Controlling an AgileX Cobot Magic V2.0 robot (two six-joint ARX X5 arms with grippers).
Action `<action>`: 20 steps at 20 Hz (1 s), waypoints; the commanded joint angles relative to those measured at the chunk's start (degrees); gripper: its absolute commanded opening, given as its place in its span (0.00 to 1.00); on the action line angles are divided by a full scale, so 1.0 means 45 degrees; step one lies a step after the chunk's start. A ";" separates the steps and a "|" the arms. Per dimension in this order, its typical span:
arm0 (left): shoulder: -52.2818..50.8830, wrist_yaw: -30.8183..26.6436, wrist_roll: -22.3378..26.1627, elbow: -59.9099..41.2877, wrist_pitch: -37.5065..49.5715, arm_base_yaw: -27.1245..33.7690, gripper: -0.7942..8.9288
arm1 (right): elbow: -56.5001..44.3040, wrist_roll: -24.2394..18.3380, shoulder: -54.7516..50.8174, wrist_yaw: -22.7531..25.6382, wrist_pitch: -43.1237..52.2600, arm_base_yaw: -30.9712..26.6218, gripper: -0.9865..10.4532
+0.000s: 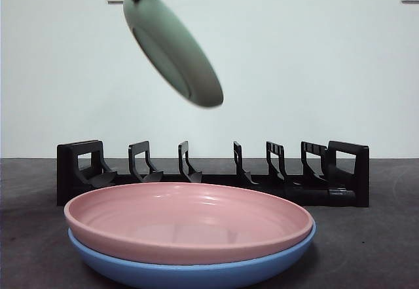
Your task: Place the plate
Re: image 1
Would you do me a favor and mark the pale green plate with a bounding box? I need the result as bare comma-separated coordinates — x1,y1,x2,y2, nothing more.
122,0,225,109

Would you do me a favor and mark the pink plate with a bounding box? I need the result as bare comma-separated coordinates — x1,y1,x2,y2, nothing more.
63,182,314,266

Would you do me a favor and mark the blue plate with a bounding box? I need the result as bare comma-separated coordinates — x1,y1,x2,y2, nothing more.
66,220,318,289

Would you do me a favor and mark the black plate rack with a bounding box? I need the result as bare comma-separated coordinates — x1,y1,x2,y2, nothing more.
56,139,371,209

